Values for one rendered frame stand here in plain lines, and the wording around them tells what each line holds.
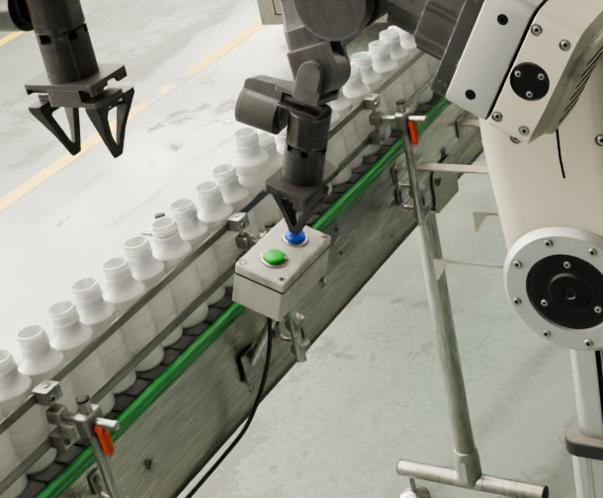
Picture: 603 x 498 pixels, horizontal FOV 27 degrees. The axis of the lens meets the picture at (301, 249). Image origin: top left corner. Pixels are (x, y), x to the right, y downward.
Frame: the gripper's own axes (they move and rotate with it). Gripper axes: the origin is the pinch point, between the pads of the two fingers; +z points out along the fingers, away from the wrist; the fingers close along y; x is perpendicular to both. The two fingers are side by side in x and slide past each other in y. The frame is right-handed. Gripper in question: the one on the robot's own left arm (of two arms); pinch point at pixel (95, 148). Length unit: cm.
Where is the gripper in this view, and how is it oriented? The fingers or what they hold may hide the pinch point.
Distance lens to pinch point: 144.9
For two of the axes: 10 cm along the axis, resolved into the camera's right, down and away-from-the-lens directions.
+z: 1.9, 8.7, 4.5
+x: 4.9, -4.8, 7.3
